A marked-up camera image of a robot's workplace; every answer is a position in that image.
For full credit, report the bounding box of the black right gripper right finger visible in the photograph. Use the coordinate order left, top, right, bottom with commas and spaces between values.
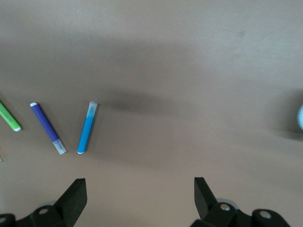
190, 177, 292, 227

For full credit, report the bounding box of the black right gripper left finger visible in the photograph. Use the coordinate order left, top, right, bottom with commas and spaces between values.
0, 178, 88, 227

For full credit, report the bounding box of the blue marker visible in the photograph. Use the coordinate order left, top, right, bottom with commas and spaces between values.
77, 101, 98, 155

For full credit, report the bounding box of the purple marker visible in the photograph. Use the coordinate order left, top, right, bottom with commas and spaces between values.
30, 102, 67, 156

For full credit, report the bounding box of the green marker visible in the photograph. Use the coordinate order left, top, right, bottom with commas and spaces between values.
0, 101, 22, 132

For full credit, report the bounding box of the light blue mesh cup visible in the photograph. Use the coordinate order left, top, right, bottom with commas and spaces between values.
297, 104, 303, 131

